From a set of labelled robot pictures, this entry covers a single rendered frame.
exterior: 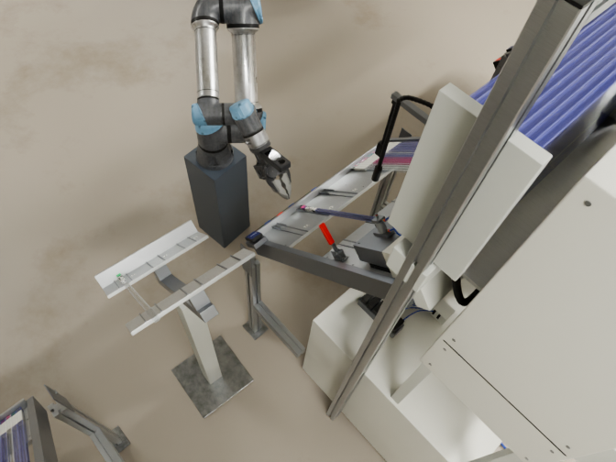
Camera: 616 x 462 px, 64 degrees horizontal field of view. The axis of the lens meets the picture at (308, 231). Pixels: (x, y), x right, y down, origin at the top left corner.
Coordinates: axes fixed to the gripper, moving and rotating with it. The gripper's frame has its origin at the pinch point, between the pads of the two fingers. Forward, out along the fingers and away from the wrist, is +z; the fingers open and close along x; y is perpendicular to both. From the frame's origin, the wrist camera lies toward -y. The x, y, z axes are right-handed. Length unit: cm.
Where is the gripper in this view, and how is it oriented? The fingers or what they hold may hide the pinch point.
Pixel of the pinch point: (288, 195)
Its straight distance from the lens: 173.3
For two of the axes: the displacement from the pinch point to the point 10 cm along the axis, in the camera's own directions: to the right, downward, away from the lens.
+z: 4.1, 8.2, 3.9
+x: -7.3, 5.6, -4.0
